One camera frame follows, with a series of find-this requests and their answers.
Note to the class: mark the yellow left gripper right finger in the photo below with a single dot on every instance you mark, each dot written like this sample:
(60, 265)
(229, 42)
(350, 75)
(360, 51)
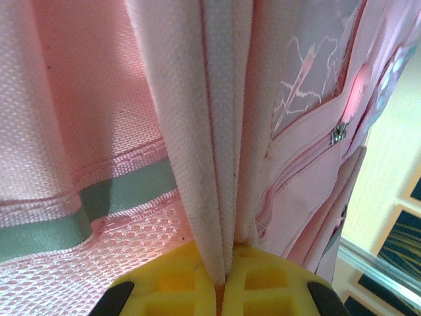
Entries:
(263, 296)

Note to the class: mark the pink school backpack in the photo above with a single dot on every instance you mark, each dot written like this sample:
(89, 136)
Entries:
(98, 98)

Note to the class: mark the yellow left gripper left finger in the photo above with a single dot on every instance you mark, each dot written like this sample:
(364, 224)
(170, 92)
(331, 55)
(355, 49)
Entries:
(171, 296)

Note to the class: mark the aluminium frame post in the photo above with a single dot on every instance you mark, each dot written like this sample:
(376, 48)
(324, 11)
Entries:
(378, 266)

